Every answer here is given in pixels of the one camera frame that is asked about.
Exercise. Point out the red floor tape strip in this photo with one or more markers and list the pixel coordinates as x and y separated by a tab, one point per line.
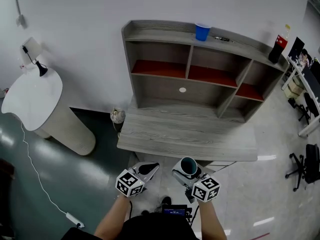
260	236

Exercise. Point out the black office chair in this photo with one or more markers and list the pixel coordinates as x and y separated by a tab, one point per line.
310	106
311	166

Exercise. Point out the white office desk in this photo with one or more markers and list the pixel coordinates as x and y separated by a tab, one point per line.
310	129

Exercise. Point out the person's left shoe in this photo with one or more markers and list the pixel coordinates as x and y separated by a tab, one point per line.
145	212

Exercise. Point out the black pen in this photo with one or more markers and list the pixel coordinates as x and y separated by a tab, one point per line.
223	39

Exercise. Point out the white curved pedestal table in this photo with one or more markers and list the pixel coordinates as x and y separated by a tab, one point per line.
32	96

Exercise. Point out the red fire extinguisher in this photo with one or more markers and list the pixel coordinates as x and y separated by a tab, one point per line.
5	91

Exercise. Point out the dark desk partition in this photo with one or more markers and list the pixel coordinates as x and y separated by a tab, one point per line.
312	84

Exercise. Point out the grey cup with teal inside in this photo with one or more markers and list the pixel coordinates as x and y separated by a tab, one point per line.
188	165

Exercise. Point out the grey wall conduit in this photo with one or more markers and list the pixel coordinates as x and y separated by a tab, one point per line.
17	1

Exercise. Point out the cola bottle with red label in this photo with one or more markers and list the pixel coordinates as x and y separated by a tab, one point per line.
276	51

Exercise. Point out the black device with screen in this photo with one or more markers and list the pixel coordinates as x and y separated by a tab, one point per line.
173	210

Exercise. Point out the grey wood-grain cabinet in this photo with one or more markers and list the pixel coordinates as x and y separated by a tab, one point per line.
160	91

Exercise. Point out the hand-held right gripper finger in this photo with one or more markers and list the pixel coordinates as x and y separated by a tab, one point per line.
180	177
202	172

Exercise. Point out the white shade table lamp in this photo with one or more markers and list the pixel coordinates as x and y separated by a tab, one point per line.
31	47

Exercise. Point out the person's shoe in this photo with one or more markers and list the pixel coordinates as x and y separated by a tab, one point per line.
166	200
145	212

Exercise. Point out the person's black clothing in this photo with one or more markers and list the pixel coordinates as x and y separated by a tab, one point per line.
155	229

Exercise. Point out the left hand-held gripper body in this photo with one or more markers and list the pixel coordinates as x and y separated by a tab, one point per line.
130	182

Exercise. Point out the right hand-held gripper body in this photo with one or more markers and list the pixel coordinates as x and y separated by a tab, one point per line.
206	189

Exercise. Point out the person's left forearm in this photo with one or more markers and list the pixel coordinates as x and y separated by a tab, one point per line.
112	219

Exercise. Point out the dark wooden furniture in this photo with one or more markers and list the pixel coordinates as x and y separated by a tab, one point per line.
5	196

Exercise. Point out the person's right forearm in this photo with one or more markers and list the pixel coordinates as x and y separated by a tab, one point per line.
211	221

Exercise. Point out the grey wall junction box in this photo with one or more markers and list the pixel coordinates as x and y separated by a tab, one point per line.
21	21

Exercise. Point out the cream storage boxes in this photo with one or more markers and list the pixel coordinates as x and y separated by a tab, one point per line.
295	89

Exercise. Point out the white power strip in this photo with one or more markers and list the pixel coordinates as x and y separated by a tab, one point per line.
72	217

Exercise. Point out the blue plastic cup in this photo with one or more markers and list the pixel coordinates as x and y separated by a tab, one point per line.
202	31

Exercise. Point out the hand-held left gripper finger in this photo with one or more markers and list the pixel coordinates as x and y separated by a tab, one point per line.
148	165
150	173

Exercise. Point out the person's right shoe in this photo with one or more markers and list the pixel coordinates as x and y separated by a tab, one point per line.
166	200

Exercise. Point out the grey wood-grain table top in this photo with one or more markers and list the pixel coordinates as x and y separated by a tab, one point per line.
175	134

